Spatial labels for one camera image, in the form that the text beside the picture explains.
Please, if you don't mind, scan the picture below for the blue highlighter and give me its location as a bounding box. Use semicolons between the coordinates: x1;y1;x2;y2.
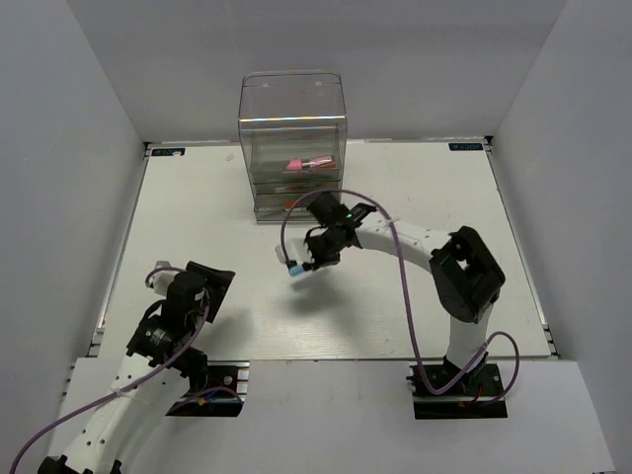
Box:
288;265;305;277

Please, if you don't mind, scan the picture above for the red pen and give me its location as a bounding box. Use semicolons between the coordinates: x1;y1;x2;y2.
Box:
274;184;318;194

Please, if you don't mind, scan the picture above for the pink capped marker tube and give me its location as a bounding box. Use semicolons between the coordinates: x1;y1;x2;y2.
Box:
283;155;337;174

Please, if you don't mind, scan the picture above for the clear acrylic drawer organizer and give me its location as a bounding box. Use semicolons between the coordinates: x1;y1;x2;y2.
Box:
238;70;348;223

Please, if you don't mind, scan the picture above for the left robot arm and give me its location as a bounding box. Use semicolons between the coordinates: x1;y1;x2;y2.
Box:
38;262;235;473

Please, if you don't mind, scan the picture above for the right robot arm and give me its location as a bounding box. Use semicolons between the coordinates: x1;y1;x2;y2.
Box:
301;192;506;396

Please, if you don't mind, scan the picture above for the left blue table label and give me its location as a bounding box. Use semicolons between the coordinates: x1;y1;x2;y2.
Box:
151;148;186;157

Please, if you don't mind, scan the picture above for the blue table label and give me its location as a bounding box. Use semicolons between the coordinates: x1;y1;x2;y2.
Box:
448;142;484;151
151;148;186;157

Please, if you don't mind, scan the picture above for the right blue table label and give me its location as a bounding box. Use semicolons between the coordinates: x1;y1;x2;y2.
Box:
448;142;484;151

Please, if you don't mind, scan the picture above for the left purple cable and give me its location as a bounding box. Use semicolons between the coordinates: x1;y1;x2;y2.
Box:
10;266;246;474

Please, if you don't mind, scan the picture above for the purple cable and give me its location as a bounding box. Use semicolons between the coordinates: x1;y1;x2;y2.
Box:
10;266;246;474
278;190;520;396

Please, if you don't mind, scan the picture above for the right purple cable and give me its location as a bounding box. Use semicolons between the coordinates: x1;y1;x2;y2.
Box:
278;190;520;396

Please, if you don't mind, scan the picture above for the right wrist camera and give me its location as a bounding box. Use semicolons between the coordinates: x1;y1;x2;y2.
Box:
275;238;313;271

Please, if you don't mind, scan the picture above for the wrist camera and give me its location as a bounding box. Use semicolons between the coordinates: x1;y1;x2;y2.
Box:
145;261;181;296
275;238;313;271

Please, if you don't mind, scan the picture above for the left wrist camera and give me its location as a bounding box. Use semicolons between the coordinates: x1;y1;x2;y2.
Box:
145;261;181;296

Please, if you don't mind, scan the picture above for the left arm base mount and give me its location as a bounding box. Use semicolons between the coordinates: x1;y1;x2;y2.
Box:
167;361;250;418

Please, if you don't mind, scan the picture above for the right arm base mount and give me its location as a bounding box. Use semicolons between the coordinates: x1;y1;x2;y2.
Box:
406;362;508;421

